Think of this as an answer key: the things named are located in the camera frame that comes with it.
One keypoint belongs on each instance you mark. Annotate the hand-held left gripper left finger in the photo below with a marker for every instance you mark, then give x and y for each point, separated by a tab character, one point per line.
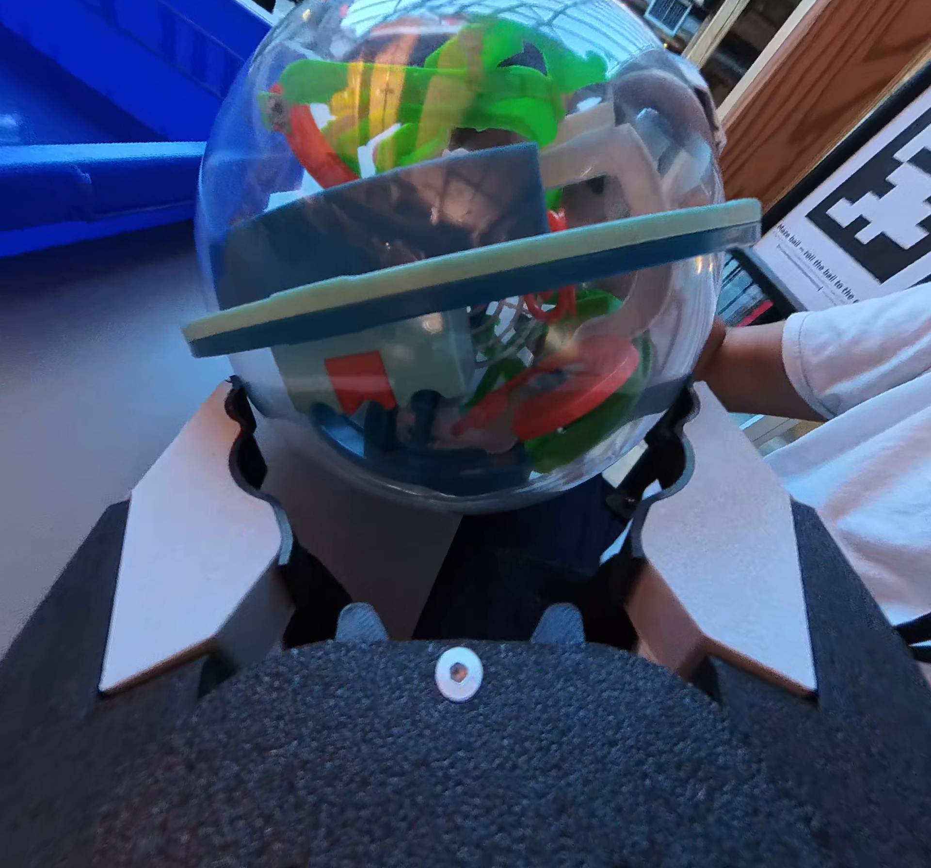
196	533

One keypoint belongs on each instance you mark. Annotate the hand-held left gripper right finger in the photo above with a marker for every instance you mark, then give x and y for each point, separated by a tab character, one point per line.
727	541

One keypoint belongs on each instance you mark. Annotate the clear plastic maze ball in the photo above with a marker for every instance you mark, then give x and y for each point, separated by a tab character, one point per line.
465	264

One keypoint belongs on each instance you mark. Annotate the person's right forearm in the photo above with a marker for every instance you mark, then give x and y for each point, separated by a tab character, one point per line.
771	374

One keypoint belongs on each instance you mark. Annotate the person's dark trousers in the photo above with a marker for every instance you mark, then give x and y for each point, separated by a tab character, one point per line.
524	563

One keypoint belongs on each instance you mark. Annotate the oak wooden board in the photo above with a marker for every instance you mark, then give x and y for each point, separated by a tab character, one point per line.
822	46

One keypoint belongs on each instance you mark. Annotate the black framed marker sign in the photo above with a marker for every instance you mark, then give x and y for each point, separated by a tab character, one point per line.
873	214

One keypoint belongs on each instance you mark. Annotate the blue plastic bin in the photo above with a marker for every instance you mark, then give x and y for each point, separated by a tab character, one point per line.
109	83

